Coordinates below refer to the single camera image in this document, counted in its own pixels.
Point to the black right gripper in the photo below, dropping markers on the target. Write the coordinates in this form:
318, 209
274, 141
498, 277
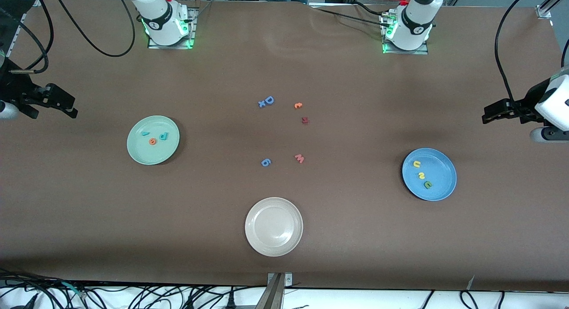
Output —
13, 90

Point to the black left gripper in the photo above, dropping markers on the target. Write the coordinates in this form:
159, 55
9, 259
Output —
529, 101

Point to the teal foam letter p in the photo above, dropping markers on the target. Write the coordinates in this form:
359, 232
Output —
162, 137

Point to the blue plate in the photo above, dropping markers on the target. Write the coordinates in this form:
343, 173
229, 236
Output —
444, 171

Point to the green plate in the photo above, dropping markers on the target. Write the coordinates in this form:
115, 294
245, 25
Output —
146, 155

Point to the brown table cover mat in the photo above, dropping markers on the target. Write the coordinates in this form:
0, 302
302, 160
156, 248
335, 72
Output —
89, 211

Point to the white tape scrap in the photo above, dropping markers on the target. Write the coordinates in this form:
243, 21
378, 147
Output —
471, 282

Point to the pink foam letter w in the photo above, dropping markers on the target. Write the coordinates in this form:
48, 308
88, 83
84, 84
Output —
299, 159

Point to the blue foam letter g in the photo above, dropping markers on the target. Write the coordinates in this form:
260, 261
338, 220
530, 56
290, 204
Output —
264, 160

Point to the blue foam letter D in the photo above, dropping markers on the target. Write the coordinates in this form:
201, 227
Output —
272, 101

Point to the beige plate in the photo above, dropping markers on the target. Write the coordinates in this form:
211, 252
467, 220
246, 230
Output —
274, 226

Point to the black power plug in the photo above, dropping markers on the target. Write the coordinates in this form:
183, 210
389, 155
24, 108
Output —
230, 302

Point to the aluminium frame profile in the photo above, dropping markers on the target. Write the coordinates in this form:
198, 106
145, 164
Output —
35, 0
544, 11

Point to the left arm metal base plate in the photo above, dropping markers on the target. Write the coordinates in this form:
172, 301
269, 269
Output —
406, 52

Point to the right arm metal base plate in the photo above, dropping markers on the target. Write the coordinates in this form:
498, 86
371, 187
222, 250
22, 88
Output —
171, 46

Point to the aluminium frame post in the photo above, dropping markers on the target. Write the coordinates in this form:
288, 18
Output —
272, 298

